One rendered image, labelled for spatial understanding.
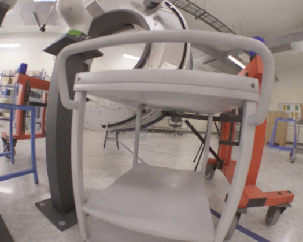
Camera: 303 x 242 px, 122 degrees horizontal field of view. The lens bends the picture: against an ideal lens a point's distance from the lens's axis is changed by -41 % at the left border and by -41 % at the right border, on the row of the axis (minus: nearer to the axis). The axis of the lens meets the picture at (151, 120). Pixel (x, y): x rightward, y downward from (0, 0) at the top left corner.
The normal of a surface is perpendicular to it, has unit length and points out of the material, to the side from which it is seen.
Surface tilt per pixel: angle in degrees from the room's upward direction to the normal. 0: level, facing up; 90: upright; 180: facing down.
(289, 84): 90
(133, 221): 0
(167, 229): 0
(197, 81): 90
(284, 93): 90
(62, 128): 90
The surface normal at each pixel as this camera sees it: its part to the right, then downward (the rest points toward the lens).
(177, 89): -0.24, -0.01
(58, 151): 0.92, 0.09
